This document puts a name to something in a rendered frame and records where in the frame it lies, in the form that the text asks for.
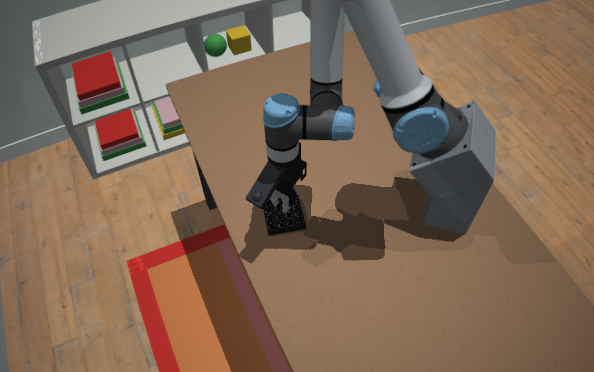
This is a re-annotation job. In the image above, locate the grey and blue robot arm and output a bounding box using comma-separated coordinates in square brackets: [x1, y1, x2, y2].
[246, 0, 468, 209]

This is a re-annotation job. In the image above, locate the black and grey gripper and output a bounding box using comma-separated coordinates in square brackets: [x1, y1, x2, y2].
[267, 142, 307, 213]

